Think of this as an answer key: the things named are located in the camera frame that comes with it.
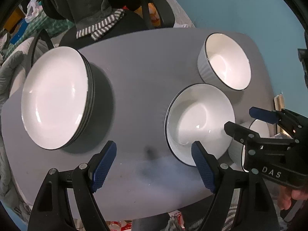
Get white ribbed bowl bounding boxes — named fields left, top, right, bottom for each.
left=228, top=119, right=270, bottom=173
left=164, top=84, right=235, bottom=167
left=197, top=32, right=252, bottom=91

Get person's right hand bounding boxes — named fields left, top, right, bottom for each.
left=277, top=186, right=307, bottom=210

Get black office chair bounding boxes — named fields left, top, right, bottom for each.
left=30, top=0, right=175, bottom=64

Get grey bed duvet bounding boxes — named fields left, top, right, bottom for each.
left=1, top=51, right=31, bottom=224

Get striped grey white garment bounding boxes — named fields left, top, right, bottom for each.
left=76, top=8, right=125, bottom=41

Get green checkered tablecloth table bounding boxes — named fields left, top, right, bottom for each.
left=4, top=11, right=74, bottom=60

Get white plastic bag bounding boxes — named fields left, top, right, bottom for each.
left=25, top=0, right=43, bottom=23

